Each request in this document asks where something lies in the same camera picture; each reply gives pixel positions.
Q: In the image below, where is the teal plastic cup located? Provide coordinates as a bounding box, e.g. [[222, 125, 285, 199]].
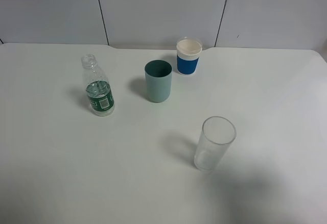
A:
[[145, 60, 173, 103]]

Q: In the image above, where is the clear plastic water bottle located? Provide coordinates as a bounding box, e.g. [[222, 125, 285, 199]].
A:
[[81, 54, 115, 117]]

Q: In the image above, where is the blue and white paper cup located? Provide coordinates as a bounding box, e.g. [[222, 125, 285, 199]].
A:
[[176, 37, 203, 76]]

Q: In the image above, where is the clear drinking glass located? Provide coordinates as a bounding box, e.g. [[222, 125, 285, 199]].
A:
[[194, 116, 237, 171]]

